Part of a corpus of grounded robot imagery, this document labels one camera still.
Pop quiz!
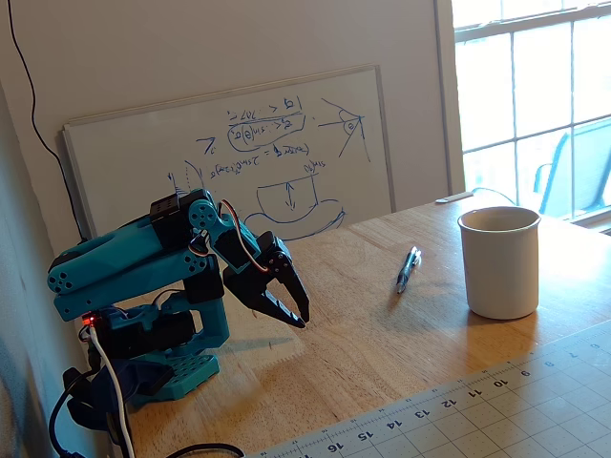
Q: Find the black power cable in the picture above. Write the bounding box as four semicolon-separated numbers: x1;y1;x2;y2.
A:
49;365;245;458

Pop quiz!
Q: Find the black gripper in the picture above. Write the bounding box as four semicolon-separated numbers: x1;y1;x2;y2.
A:
221;230;312;330

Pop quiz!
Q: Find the black ballpoint pen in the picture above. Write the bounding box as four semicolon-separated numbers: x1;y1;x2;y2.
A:
395;245;422;296

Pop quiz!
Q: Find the dark blue table clamp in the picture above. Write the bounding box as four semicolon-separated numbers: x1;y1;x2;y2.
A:
66;360;174;430

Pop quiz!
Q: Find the gridded cutting mat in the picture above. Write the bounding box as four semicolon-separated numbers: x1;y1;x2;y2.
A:
247;320;611;458

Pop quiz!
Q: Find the whiteboard with blue writing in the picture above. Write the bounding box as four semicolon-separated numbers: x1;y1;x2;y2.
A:
61;64;397;244

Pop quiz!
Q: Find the white USB cable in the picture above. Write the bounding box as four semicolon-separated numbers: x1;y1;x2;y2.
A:
89;327;138;458

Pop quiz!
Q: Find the white framed window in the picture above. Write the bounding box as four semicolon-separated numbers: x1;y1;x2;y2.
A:
451;0;611;226

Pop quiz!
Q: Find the white ceramic mug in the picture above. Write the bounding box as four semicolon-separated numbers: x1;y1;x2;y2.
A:
456;205;542;321

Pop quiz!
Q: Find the thin black wall cable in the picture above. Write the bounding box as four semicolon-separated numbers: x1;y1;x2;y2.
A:
6;0;90;241

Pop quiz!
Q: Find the blue outdoor chair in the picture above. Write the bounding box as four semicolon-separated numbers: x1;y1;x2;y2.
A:
533;116;611;220

